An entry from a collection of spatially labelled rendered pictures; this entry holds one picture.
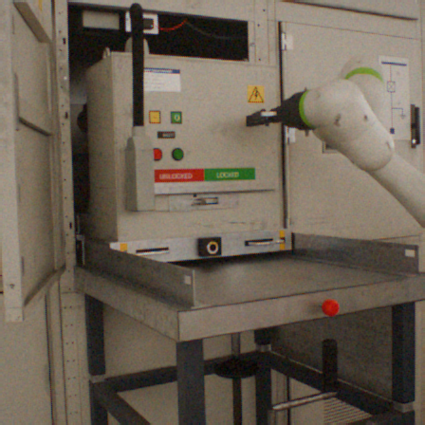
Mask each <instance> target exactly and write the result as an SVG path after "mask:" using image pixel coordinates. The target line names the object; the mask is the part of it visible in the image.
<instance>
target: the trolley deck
mask: <svg viewBox="0 0 425 425"><path fill-rule="evenodd" d="M167 263H168V264H172V265H178V266H182V267H185V268H191V269H194V282H195V298H196V299H197V300H198V301H201V302H204V303H207V304H210V305H212V306H206V307H200V308H194V309H190V308H188V307H186V306H184V305H177V304H176V303H173V302H171V301H168V300H166V299H163V298H161V297H158V296H157V295H155V294H153V293H150V292H148V291H145V290H143V289H140V288H137V287H135V286H132V285H129V284H127V283H124V282H120V281H118V280H116V279H114V278H111V277H109V276H106V275H104V274H101V273H99V272H97V271H96V270H93V269H91V268H86V267H84V266H80V267H76V266H73V267H74V287H75V288H77V289H79V290H81V291H83V293H85V294H87V295H89V296H91V297H95V298H97V299H98V300H100V301H101V302H103V303H105V304H107V305H110V306H111V307H113V308H115V309H117V310H118V311H119V312H121V313H123V314H125V315H126V316H128V317H130V318H132V319H134V320H138V321H139V322H140V323H143V324H145V325H147V326H149V327H151V328H153V329H154V330H156V331H157V332H158V333H160V334H162V335H164V336H166V337H167V338H169V339H172V340H175V341H177V342H186V341H198V340H203V339H208V338H214V337H219V336H224V335H230V334H235V333H240V332H246V331H251V330H257V329H262V328H268V327H273V326H279V325H283V324H289V323H298V322H304V321H310V320H316V319H320V318H326V317H332V316H329V315H324V314H323V312H322V308H321V307H319V303H323V301H324V300H326V299H333V300H336V302H337V303H338V305H339V311H338V313H337V314H335V315H334V316H337V315H341V314H347V313H352V312H358V311H363V310H368V309H374V308H380V307H385V306H390V305H399V304H405V303H410V302H415V301H420V300H425V272H423V271H420V272H419V274H421V276H416V277H409V278H407V277H401V276H396V275H392V274H386V273H375V272H370V271H365V270H359V269H354V268H345V267H340V266H334V265H328V264H323V263H318V262H307V261H302V260H296V259H291V258H285V257H281V256H275V255H269V254H264V253H251V254H242V255H232V256H222V257H213V258H204V259H195V260H185V261H175V262H167Z"/></svg>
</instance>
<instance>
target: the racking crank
mask: <svg viewBox="0 0 425 425"><path fill-rule="evenodd" d="M337 345H338V343H337V342H336V341H335V340H332V339H326V340H323V341H322V356H323V386H322V391H321V392H320V393H317V394H313V395H309V396H305V397H299V398H295V399H292V400H288V401H285V402H281V403H277V404H273V405H270V408H268V425H276V412H280V411H284V410H286V409H290V408H294V407H297V406H301V405H304V404H307V403H311V402H318V401H322V400H326V399H329V398H332V397H333V396H335V395H336V394H337V393H338V386H337V385H338V353H337V352H338V346H337Z"/></svg>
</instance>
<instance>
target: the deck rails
mask: <svg viewBox="0 0 425 425"><path fill-rule="evenodd" d="M406 250H413V251H414V252H415V256H410V255H406ZM83 252H84V265H83V266H84V267H86V268H91V269H93V270H96V271H97V272H99V273H101V274H104V275H106V276H109V277H111V278H114V279H116V280H118V281H120V282H124V283H127V284H129V285H132V286H135V287H137V288H140V289H143V290H145V291H148V292H150V293H153V294H155V295H157V296H158V297H161V298H163V299H166V300H168V301H171V302H173V303H176V304H177V305H184V306H186V307H188V308H190V309H194V308H200V307H206V306H212V305H210V304H207V303H204V302H201V301H198V300H197V299H196V298H195V282H194V269H191V268H185V267H182V266H178V265H172V264H168V263H164V262H160V261H157V260H153V259H151V258H147V257H143V256H139V255H135V254H133V253H130V252H126V251H122V250H118V249H113V248H109V247H106V246H102V245H98V244H95V243H92V242H88V241H83ZM260 253H264V254H269V255H275V256H281V257H285V258H291V259H296V260H302V261H307V262H318V263H323V264H328V265H334V266H340V267H345V268H354V269H359V270H365V271H370V272H375V273H386V274H392V275H396V276H401V277H407V278H409V277H416V276H421V274H419V245H412V244H402V243H395V242H386V241H378V240H369V239H359V238H354V239H352V238H342V237H334V236H325V235H317V234H307V233H299V232H292V233H291V249H288V250H278V251H274V252H260ZM185 275H187V276H190V277H191V283H190V284H187V283H185Z"/></svg>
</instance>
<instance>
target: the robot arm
mask: <svg viewBox="0 0 425 425"><path fill-rule="evenodd" d="M384 95H385V83H384V75H383V70H382V67H381V65H380V64H379V63H378V62H377V61H376V60H375V59H373V58H371V57H370V56H365V55H360V56H357V57H354V58H352V59H350V60H348V61H347V62H346V63H345V64H344V67H343V68H342V71H341V72H340V73H339V75H338V77H337V79H335V80H331V81H330V82H328V83H325V84H324V85H321V86H318V87H316V88H312V89H307V87H305V90H304V91H301V92H298V93H295V94H294V95H292V96H291V97H290V98H286V99H285V100H283V101H282V103H281V106H277V107H276V108H273V109H270V111H269V112H268V111H267V110H265V109H262V110H261V111H258V112H256V113H252V114H251V115H247V116H246V127H253V126H259V125H263V124H264V125H265V126H269V124H270V123H278V122H282V123H283V125H284V126H286V127H288V128H296V129H298V130H300V131H305V137H309V131H310V130H311V131H312V133H313V134H314V136H315V137H317V138H318V139H321V140H322V141H323V142H324V143H326V144H328V145H329V146H331V147H332V148H334V149H335V150H337V151H339V152H340V154H342V155H343V156H345V157H347V158H348V159H349V160H350V161H351V162H352V163H353V164H354V165H355V166H356V167H357V168H358V169H360V170H363V171H364V172H366V173H367V174H368V175H370V176H371V177H372V178H373V179H374V180H376V181H377V182H378V183H379V184H380V185H381V186H383V187H384V188H385V189H386V190H387V192H388V193H389V194H390V195H391V196H393V197H394V198H395V199H397V200H398V201H399V202H400V204H401V205H402V206H403V207H404V209H405V210H406V211H407V212H408V213H409V214H410V215H411V216H412V217H413V218H414V219H415V220H416V221H417V223H418V224H419V225H420V226H421V227H422V228H424V229H425V175H424V174H423V173H421V172H420V171H419V170H418V169H416V168H415V167H414V166H412V165H410V164H409V163H408V162H406V161H405V160H404V159H402V158H401V157H399V156H398V154H396V153H395V144H394V140H393V138H392V136H391V134H390V132H389V129H388V128H387V125H386V121H385V117H384Z"/></svg>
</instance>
